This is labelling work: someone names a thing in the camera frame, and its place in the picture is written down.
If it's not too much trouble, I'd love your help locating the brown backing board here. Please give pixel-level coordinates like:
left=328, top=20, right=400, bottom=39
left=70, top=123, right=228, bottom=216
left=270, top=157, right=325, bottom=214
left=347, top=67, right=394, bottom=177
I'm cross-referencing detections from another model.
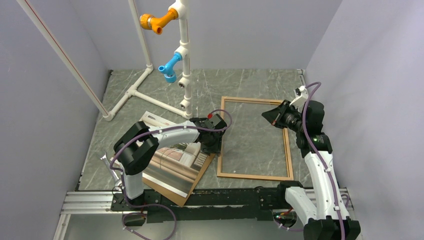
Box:
left=123, top=143, right=215, bottom=207

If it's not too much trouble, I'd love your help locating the blue pipe nozzle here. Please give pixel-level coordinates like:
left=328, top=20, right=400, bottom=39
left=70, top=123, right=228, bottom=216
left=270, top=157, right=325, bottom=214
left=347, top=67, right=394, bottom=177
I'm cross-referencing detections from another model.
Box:
left=158, top=52, right=183, bottom=83

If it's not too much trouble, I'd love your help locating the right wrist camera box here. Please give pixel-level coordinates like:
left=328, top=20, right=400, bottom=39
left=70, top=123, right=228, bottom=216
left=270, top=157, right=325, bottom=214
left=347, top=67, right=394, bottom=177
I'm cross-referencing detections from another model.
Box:
left=290, top=85, right=309, bottom=112

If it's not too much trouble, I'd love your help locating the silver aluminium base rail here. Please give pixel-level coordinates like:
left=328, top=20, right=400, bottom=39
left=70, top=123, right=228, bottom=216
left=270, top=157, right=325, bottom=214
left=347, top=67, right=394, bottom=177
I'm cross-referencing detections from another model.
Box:
left=53, top=191, right=113, bottom=240

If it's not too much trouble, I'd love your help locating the orange pipe nozzle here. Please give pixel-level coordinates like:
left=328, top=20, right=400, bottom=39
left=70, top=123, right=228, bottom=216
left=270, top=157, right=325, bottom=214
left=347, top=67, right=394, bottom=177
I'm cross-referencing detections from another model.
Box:
left=139, top=8, right=179, bottom=35

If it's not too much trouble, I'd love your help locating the white PVC pipe stand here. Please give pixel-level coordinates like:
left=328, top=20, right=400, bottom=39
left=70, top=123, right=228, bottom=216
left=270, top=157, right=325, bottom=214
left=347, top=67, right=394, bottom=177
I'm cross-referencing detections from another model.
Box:
left=16, top=0, right=194, bottom=122

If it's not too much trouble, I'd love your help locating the clear acrylic sheet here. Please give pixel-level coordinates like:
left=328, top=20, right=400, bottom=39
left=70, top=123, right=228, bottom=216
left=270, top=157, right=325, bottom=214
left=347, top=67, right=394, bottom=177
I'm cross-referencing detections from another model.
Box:
left=222, top=102, right=287, bottom=177

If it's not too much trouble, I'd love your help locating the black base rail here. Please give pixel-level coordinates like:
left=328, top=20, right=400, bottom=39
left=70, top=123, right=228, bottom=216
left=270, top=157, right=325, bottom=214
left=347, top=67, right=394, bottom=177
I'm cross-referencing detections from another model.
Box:
left=110, top=186, right=300, bottom=227

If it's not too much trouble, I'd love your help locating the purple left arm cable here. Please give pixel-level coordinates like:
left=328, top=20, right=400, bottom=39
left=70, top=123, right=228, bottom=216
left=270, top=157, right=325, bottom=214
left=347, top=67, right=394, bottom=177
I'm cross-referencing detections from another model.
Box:
left=109, top=108, right=233, bottom=240

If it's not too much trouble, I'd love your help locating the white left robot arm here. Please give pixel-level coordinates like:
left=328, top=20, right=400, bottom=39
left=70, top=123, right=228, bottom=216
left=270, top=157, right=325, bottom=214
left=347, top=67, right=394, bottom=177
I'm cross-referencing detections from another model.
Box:
left=113, top=111, right=231, bottom=210

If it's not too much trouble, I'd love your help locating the glossy room photo print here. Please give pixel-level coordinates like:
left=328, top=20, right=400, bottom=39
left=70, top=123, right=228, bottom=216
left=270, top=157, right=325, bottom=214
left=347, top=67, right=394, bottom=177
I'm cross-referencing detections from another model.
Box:
left=139, top=110, right=210, bottom=199

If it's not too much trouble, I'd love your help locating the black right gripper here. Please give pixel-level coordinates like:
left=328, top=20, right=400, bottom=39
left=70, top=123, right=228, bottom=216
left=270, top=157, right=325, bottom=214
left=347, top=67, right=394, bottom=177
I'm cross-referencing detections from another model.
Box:
left=262, top=99, right=306, bottom=133

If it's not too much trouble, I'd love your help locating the wooden picture frame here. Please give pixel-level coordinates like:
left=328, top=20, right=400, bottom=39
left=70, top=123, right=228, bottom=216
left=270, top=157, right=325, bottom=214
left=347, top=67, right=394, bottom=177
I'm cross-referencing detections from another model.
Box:
left=216, top=96, right=294, bottom=181

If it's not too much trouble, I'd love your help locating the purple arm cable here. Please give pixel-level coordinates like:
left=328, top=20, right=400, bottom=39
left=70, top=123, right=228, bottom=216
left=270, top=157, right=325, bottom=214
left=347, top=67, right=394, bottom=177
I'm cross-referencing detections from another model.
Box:
left=273, top=81, right=351, bottom=240
left=109, top=108, right=233, bottom=240

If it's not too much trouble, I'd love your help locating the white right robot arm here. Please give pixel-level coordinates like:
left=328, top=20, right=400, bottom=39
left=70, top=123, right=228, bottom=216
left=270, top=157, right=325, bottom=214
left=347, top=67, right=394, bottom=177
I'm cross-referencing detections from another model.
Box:
left=261, top=100, right=361, bottom=240

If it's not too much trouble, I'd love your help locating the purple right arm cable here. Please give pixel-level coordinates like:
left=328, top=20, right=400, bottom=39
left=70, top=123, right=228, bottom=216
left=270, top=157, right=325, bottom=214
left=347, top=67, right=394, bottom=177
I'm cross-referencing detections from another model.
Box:
left=273, top=81, right=351, bottom=240

